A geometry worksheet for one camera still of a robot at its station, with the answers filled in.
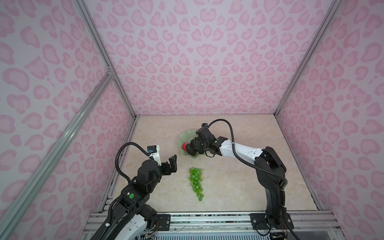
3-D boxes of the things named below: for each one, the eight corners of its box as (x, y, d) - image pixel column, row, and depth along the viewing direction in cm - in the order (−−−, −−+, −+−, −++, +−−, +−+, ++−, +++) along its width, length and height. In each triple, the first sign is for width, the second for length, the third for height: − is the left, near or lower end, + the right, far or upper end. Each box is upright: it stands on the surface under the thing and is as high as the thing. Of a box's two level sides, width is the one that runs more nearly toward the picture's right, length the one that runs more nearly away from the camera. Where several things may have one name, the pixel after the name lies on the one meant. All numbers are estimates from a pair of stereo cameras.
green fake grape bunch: (188, 200, 81) (188, 197, 77) (189, 171, 92) (189, 167, 88) (203, 200, 81) (203, 197, 77) (202, 171, 92) (202, 167, 88)
